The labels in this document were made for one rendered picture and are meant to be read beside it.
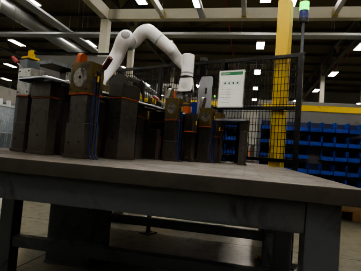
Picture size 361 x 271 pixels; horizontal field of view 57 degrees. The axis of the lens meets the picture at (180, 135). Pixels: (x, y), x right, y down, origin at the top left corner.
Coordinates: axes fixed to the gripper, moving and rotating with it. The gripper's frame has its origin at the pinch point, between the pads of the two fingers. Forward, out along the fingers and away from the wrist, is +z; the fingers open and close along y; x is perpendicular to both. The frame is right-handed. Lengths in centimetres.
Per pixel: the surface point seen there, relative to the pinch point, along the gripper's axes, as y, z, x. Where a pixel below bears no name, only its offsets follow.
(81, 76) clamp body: 20, 11, -110
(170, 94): 15.2, 4.9, -41.6
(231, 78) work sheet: 10, -27, 54
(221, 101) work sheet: 2, -8, 54
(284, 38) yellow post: 50, -57, 58
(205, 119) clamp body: 21.2, 14.1, -8.7
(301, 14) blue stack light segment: 63, -72, 53
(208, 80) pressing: 3.0, -19.0, 26.5
